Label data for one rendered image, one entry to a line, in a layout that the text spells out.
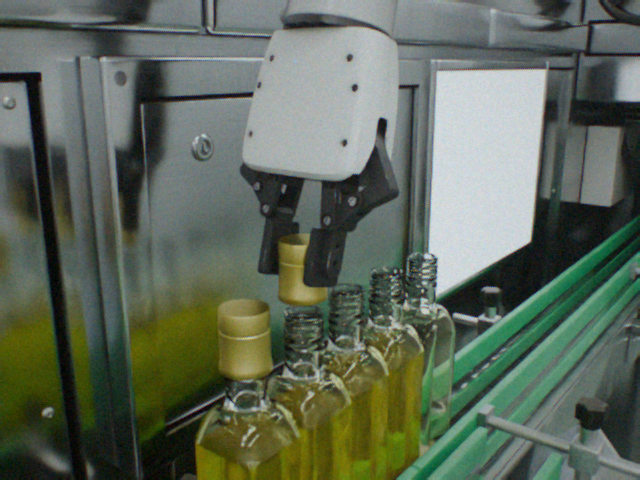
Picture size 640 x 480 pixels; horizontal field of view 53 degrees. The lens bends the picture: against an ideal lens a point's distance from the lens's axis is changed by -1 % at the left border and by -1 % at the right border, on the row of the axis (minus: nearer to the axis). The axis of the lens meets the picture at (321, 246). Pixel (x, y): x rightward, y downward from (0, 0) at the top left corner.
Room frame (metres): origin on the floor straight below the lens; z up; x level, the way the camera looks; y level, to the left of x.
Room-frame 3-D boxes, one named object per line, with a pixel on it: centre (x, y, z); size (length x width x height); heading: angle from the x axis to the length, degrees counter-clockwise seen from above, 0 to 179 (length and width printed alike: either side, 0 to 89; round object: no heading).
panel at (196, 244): (0.82, -0.11, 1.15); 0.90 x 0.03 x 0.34; 142
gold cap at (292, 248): (0.44, 0.01, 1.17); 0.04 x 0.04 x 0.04
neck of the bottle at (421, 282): (0.57, -0.09, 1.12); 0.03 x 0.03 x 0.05
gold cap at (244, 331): (0.39, 0.05, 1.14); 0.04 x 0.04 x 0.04
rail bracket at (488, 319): (0.86, -0.22, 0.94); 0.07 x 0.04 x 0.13; 52
